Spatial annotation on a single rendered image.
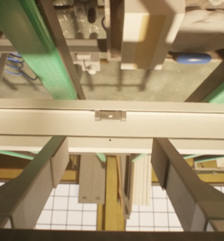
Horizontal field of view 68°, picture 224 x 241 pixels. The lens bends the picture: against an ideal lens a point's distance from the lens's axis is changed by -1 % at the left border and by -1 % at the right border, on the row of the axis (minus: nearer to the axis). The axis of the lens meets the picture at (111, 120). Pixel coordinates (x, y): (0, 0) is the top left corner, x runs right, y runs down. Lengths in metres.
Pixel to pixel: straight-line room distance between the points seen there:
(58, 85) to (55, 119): 0.07
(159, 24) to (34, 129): 0.30
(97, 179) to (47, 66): 6.36
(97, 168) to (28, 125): 6.26
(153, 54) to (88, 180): 6.25
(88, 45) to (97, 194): 6.15
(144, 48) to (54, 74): 0.27
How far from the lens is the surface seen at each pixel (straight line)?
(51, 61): 0.19
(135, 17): 0.37
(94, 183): 6.53
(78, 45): 0.62
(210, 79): 0.29
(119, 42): 0.55
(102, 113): 0.26
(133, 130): 0.27
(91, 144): 0.26
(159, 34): 0.41
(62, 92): 0.25
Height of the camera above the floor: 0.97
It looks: 18 degrees down
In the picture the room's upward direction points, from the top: 179 degrees counter-clockwise
